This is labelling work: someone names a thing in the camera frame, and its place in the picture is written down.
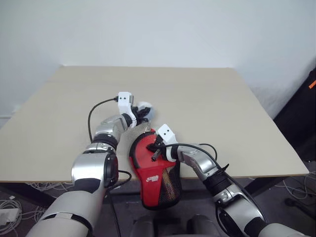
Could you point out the black panel with orange tape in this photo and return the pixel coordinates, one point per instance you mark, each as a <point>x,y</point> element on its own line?
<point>301,123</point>

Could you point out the dark grey rounded shape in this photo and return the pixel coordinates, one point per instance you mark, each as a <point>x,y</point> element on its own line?
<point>202,227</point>
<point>143,228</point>

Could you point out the white power strip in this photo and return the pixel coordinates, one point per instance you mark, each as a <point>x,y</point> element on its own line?
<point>8,216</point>

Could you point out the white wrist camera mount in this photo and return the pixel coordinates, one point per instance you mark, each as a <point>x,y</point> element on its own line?
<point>124,103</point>
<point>166,133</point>

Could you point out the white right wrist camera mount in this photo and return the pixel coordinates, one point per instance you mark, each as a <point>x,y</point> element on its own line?
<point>166,133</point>

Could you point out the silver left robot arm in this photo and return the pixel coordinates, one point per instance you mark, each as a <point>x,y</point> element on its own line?
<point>89,177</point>

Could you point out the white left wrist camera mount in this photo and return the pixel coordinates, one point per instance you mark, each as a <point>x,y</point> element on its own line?
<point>124,103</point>

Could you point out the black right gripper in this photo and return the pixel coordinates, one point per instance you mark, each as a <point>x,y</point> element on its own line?
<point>161,149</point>

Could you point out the red black mesh bag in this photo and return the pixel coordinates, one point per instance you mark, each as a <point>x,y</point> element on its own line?
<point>150,192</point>

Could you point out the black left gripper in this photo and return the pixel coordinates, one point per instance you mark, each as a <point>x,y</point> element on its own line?
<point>138,116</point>

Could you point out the red table tennis paddle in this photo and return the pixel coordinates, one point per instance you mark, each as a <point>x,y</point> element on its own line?
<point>143,158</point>

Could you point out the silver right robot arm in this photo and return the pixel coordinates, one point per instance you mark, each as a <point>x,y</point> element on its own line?
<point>237,197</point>

